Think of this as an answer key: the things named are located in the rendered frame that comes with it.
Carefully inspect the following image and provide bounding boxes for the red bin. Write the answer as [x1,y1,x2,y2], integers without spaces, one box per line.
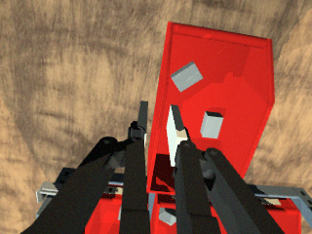
[146,23,275,195]
[256,196,301,234]
[150,193,227,234]
[82,184,123,234]

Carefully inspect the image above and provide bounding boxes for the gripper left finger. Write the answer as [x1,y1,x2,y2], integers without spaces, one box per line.
[20,100,151,234]

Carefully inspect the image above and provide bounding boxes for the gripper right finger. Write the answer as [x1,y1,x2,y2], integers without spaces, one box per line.
[167,104,285,234]

